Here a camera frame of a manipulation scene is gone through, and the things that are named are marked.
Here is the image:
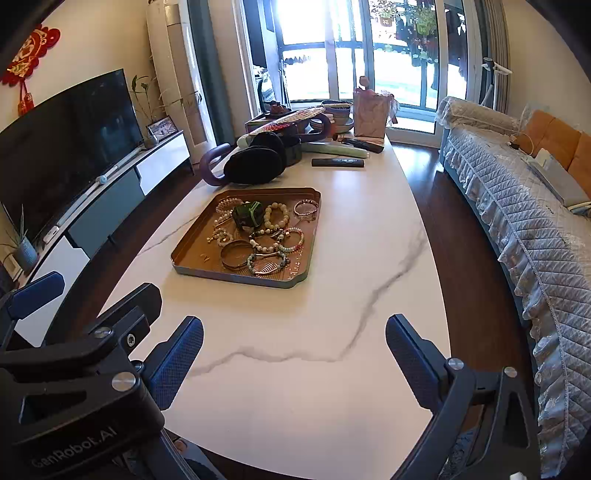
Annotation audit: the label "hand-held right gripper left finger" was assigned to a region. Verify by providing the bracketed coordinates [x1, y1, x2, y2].
[139, 315, 232, 480]

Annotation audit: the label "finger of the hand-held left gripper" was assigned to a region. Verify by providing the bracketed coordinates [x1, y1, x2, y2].
[0, 282, 163, 385]
[0, 271, 65, 352]

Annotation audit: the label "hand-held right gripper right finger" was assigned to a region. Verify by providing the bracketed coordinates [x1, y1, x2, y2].
[385, 314, 543, 480]

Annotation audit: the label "golden metal tray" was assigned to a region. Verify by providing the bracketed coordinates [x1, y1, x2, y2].
[170, 187, 322, 290]

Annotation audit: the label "dark thin bangle ring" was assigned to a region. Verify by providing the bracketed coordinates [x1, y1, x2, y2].
[220, 240, 254, 271]

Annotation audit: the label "green brown bead bracelet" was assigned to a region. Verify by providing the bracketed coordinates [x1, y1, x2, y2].
[245, 251, 289, 278]

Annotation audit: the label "white and dark bead bracelet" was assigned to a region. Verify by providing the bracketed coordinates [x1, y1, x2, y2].
[249, 233, 289, 254]

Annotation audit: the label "cream bead bracelet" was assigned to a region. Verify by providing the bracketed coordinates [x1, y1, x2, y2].
[263, 202, 291, 234]

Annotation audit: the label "plant in blue-grey pot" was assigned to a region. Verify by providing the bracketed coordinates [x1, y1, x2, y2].
[0, 203, 40, 278]

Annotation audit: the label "black flat television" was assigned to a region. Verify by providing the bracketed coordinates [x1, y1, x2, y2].
[0, 68, 145, 241]

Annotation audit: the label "silver soundbar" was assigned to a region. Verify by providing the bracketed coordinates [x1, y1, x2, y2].
[44, 145, 144, 241]

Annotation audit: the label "green black wristwatch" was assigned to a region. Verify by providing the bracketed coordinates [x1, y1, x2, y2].
[231, 200, 266, 232]

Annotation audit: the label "white and teal television cabinet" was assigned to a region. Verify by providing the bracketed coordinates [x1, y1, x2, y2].
[0, 130, 195, 347]

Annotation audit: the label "bamboo plant in vase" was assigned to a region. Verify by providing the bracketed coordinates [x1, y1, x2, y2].
[129, 74, 204, 149]

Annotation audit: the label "sofa with quilted grey cover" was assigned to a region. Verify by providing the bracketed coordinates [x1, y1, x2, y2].
[436, 96, 591, 478]

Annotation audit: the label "black remote control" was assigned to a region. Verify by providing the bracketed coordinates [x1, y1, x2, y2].
[311, 158, 365, 169]
[344, 137, 385, 154]

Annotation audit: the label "pale green massage stick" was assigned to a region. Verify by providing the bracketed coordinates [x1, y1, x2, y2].
[300, 141, 372, 158]

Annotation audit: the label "blue-grey box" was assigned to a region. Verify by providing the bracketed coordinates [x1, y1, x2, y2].
[522, 148, 591, 208]

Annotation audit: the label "black round container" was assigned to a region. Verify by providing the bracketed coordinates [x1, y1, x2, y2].
[281, 135, 304, 166]

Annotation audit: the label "pink gift bag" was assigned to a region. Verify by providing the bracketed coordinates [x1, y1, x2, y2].
[353, 76, 400, 140]

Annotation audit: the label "white standing air conditioner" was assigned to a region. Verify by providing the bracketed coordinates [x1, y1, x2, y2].
[147, 0, 208, 144]

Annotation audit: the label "red patterned fan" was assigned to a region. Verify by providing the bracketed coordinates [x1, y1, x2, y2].
[240, 106, 328, 141]

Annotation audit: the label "orange sofa cushion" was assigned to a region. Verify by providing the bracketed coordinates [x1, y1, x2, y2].
[567, 134, 591, 195]
[515, 110, 557, 153]
[542, 122, 583, 174]

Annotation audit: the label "stacked ceramic bowls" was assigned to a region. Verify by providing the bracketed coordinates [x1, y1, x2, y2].
[308, 99, 355, 134]

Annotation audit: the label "teal curtain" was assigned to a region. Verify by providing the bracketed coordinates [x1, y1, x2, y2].
[187, 0, 234, 148]

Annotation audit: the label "sliding glass balcony door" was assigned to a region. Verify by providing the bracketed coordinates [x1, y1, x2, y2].
[240, 0, 490, 137]

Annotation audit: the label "hanging balcony plant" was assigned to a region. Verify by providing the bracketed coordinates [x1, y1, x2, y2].
[409, 2, 439, 61]
[369, 0, 407, 28]

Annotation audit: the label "pink white bead bracelet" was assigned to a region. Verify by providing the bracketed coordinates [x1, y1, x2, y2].
[277, 227, 305, 254]

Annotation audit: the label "small photo frame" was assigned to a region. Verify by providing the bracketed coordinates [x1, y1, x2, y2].
[146, 117, 180, 141]

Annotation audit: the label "red knot wall decoration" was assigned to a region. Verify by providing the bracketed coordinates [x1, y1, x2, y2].
[0, 25, 62, 116]

